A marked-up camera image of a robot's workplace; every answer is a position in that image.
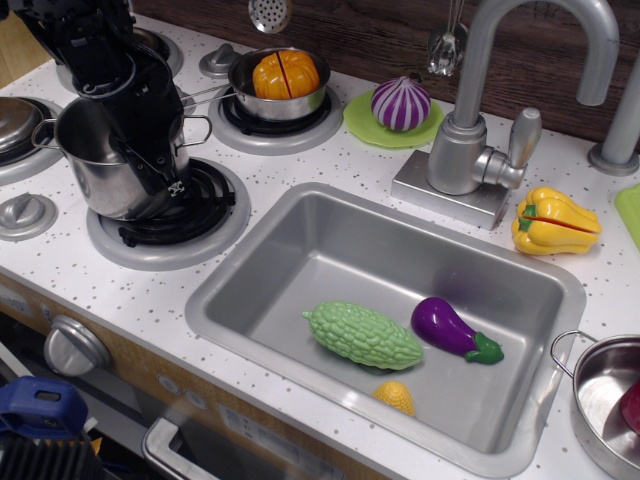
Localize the hanging perforated steel ladle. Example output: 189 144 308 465
248 0 293 35

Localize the hanging clear plastic spoon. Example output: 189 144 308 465
428 0 469 77

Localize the green toy bitter gourd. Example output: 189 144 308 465
301 301 424 371

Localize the green plastic plate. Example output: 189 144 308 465
343 90 444 149

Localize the grey knob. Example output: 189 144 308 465
199 43 240 79
1 193 58 242

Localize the purple toy eggplant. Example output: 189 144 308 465
411 297 504 365

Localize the green tray edge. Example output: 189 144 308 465
614 184 640 249

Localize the tall steel pot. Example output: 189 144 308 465
53 98 208 221

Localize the steel lid on left burner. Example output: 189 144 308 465
1 97 45 157

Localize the silver oven door handle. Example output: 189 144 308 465
141 417 261 480

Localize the grey sink basin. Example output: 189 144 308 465
185 183 586 478

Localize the small steel saucepan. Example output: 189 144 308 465
179 47 332 123

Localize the purple striped toy onion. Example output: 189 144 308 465
370 76 431 132

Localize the grey knob back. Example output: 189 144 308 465
199 43 240 79

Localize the red toy in pot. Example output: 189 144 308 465
620 380 640 434

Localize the grey knob front left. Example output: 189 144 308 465
1 193 58 242

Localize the silver toy faucet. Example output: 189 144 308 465
391 1 619 230

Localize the yellow toy corn piece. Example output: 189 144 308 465
372 381 416 417

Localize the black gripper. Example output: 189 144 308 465
74 47 191 200

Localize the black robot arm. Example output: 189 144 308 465
1 1 187 198

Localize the blue clamp tool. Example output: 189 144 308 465
1 376 88 440

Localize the orange toy pumpkin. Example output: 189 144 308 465
252 50 321 100

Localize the steel pot at right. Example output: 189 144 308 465
550 330 639 479

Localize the silver oven dial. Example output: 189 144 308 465
44 315 111 377

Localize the back right stove burner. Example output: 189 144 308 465
208 87 342 156

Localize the yellow toy bell pepper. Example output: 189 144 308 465
511 187 602 256

